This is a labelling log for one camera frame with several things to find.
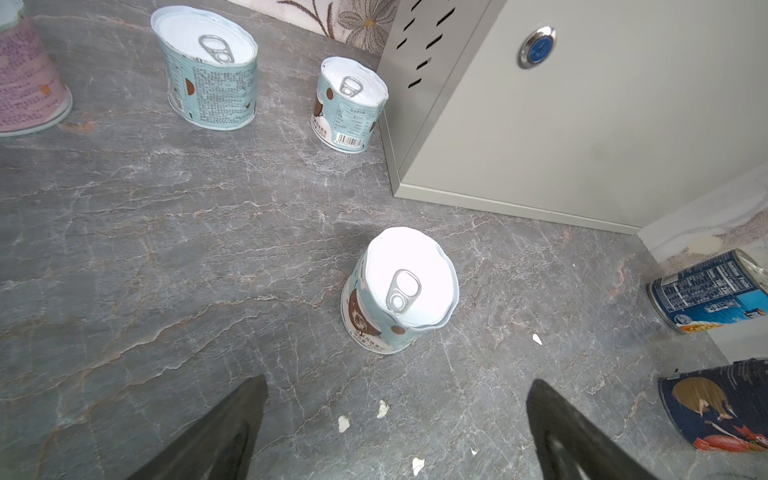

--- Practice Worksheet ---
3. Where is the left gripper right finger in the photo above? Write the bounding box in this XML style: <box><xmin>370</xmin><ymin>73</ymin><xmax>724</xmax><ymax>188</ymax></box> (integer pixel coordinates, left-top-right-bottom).
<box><xmin>526</xmin><ymin>379</ymin><xmax>654</xmax><ymax>479</ymax></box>

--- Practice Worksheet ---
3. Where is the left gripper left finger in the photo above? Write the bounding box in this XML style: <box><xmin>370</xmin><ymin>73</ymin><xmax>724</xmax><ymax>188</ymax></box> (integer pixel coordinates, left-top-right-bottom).
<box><xmin>130</xmin><ymin>375</ymin><xmax>268</xmax><ymax>479</ymax></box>

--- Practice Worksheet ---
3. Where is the teal can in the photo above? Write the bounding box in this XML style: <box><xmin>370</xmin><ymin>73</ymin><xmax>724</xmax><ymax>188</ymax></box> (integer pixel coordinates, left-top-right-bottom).
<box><xmin>340</xmin><ymin>227</ymin><xmax>459</xmax><ymax>355</ymax></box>
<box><xmin>150</xmin><ymin>5</ymin><xmax>258</xmax><ymax>131</ymax></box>
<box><xmin>311</xmin><ymin>56</ymin><xmax>389</xmax><ymax>154</ymax></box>

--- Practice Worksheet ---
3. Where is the red dark label can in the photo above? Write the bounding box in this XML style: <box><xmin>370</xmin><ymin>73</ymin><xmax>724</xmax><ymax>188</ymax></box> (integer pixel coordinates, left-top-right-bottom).
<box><xmin>657</xmin><ymin>358</ymin><xmax>767</xmax><ymax>453</ymax></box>

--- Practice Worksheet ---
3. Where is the blue label can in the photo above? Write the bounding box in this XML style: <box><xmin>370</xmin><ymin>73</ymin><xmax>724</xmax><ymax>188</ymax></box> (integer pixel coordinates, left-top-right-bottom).
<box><xmin>646</xmin><ymin>249</ymin><xmax>767</xmax><ymax>333</ymax></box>

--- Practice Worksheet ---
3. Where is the grey metal cabinet box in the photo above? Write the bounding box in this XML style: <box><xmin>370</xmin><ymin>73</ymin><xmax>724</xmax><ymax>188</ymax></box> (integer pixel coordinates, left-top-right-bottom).
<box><xmin>378</xmin><ymin>1</ymin><xmax>767</xmax><ymax>234</ymax></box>

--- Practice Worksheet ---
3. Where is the pink label can back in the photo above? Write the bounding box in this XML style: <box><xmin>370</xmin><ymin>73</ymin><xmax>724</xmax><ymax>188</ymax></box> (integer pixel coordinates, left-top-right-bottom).
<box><xmin>1</xmin><ymin>1</ymin><xmax>73</xmax><ymax>137</ymax></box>

